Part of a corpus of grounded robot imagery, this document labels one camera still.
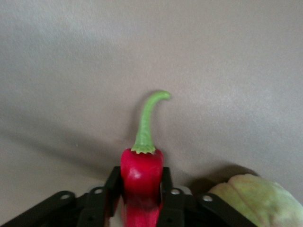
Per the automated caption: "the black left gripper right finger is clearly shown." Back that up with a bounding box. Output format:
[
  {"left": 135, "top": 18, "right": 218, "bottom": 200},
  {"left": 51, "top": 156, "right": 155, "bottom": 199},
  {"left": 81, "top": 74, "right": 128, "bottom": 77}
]
[{"left": 158, "top": 166, "right": 258, "bottom": 227}]

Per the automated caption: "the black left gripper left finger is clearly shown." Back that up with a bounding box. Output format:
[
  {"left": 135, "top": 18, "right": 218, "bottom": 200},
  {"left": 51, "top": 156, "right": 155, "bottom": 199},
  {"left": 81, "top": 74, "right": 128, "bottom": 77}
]
[{"left": 0, "top": 166, "right": 122, "bottom": 227}]

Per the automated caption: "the red chili pepper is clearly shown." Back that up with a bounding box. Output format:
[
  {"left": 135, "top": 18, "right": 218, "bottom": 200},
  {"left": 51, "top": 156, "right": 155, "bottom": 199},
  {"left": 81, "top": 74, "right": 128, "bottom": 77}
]
[{"left": 120, "top": 90, "right": 172, "bottom": 227}]

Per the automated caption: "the pink yellow peach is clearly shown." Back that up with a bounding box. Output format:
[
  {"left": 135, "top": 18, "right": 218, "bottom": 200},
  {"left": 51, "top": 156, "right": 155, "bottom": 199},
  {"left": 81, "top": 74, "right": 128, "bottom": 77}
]
[{"left": 208, "top": 174, "right": 303, "bottom": 227}]

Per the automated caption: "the brown table cloth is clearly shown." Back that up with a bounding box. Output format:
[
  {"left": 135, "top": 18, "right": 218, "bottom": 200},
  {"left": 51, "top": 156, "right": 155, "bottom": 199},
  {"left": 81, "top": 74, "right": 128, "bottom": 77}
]
[{"left": 0, "top": 0, "right": 303, "bottom": 227}]

